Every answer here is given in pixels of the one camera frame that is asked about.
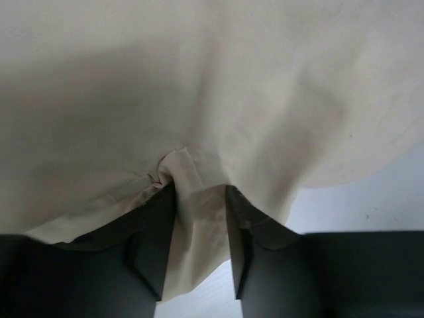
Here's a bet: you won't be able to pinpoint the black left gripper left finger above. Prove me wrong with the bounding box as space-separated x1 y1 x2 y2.
1 185 176 317

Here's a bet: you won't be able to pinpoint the beige trousers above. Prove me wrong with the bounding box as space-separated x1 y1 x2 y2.
1 1 423 300

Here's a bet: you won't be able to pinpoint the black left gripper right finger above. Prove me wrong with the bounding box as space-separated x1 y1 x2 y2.
225 185 423 317

